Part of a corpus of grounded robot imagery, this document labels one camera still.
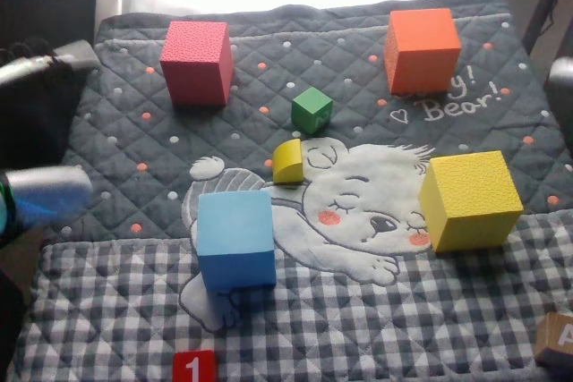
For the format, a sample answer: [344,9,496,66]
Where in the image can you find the small red number block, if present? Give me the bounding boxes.
[172,349,218,382]

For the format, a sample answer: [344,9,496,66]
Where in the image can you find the yellow foam cube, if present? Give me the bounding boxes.
[419,150,525,253]

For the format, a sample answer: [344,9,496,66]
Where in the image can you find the small yellow half-round block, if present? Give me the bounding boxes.
[271,139,305,185]

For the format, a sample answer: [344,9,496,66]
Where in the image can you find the small wooden letter block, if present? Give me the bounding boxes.
[534,311,573,368]

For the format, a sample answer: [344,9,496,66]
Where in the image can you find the grey quilt with bear print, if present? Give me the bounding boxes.
[8,0,573,382]

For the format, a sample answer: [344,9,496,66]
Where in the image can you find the orange foam cube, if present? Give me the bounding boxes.
[384,8,462,96]

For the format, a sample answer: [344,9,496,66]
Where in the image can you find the small green cube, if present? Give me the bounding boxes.
[290,88,334,135]

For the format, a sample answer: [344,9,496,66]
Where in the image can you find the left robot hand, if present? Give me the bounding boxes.
[0,37,100,166]

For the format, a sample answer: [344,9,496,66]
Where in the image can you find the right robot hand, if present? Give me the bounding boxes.
[548,57,573,99]

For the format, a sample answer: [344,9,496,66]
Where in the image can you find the red foam cube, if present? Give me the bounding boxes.
[159,20,234,108]

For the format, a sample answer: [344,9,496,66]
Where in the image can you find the blue foam cube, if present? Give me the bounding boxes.
[196,190,277,296]

